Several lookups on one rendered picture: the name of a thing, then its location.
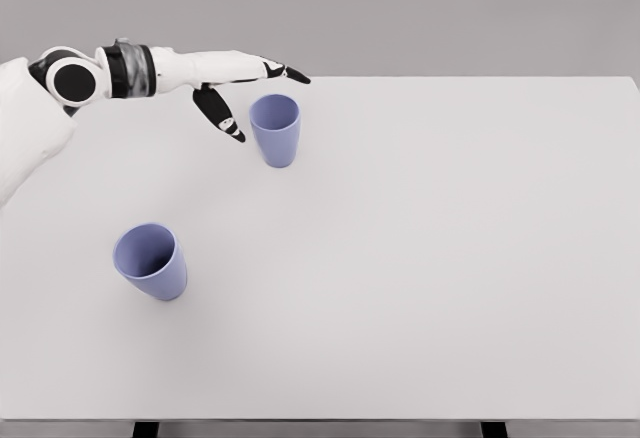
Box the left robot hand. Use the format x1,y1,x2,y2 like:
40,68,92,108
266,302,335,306
185,49,312,145

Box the blue plastic cup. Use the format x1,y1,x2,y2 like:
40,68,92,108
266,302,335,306
248,93,301,169
112,222,190,303

